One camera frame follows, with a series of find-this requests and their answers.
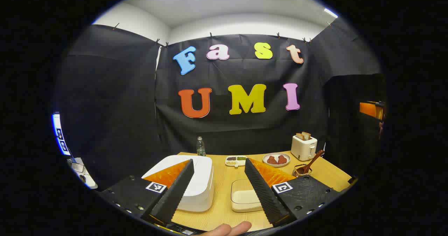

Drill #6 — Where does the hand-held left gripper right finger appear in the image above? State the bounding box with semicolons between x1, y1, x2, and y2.
244;157;343;227

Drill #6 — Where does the white toaster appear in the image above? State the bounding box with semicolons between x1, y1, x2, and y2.
290;135;318;162

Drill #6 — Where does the clear plastic water bottle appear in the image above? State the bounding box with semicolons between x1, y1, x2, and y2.
196;136;207;157

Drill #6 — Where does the white divided bean dish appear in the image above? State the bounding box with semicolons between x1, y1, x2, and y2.
225;155;248;167

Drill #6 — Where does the white side table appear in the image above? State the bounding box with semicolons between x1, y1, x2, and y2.
67;157;99;190

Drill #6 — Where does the computer monitor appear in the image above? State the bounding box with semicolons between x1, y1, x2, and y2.
51;112;72;156

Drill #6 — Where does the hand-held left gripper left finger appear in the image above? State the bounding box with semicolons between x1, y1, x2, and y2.
98;159;195;224

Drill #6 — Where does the white round plate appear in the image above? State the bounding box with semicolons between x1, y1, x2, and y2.
262;152;291;168

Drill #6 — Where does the white rice cooker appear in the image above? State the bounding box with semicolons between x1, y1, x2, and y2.
142;155;215;213

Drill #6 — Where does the brown wooden spoon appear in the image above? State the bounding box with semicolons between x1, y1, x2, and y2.
301;150;325;175

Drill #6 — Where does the clear rice container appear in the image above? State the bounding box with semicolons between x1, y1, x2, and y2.
230;179;264;213

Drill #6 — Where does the metal wire chopstick holder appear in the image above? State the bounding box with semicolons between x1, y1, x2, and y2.
292;164;313;178

